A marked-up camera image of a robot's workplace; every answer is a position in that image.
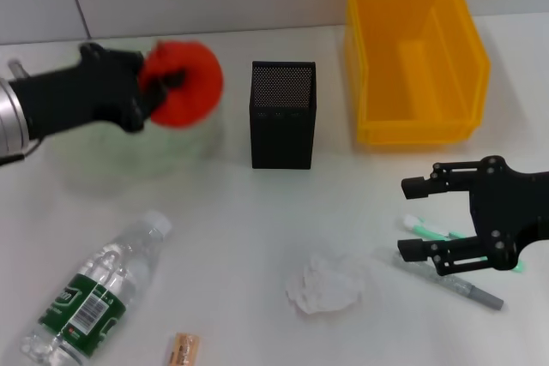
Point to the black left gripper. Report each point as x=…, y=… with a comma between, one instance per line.
x=86, y=91

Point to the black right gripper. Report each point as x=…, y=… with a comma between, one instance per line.
x=510, y=211

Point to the white paper ball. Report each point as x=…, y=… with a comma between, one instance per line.
x=326, y=284

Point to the clear green-label water bottle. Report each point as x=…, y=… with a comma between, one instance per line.
x=86, y=301

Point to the mint green utility knife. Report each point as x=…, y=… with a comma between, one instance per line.
x=422, y=224

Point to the clear wavy glass fruit plate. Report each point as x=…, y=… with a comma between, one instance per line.
x=171, y=147

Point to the grey marker pen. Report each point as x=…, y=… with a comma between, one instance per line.
x=472, y=291

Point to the black mesh pen holder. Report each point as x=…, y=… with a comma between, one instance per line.
x=281, y=143

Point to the yellow plastic bin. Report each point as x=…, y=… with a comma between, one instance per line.
x=386, y=40

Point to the small tan wrapped candy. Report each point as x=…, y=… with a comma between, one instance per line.
x=185, y=349

